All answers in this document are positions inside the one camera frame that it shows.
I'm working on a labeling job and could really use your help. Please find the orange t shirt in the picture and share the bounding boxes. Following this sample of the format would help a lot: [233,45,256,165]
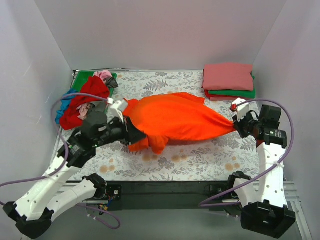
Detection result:
[123,92,235,155]

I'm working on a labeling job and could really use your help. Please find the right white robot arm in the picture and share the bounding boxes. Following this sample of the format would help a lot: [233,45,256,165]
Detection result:
[226,101,296,239]

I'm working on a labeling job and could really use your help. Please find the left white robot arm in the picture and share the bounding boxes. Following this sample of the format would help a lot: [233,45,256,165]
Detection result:
[3,113,146,240]

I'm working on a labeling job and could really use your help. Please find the red crumpled t shirt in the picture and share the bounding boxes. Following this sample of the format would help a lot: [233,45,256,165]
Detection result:
[59,76,110,130]

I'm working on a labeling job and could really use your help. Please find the folded light pink t shirt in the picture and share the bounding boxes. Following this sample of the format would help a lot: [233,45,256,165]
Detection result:
[209,96,250,102]

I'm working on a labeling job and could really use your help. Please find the floral table cloth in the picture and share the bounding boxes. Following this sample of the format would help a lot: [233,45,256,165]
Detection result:
[72,70,260,181]

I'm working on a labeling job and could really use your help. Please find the blue crumpled t shirt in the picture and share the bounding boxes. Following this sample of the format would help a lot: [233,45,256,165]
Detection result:
[55,95,76,125]

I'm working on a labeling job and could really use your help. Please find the grey crumpled t shirt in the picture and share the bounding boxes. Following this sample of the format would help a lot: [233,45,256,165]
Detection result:
[104,76,119,89]

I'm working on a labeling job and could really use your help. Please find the green plastic bin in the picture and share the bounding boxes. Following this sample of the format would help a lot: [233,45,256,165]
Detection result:
[72,71,117,116]

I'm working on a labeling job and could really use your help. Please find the pink crumpled t shirt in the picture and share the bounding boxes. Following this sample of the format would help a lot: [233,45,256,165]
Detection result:
[93,70,113,81]

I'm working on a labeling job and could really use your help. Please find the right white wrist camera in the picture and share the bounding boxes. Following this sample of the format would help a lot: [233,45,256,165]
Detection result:
[230,98,250,122]

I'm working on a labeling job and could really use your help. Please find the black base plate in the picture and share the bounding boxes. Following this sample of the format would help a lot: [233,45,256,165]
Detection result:
[105,181,228,211]

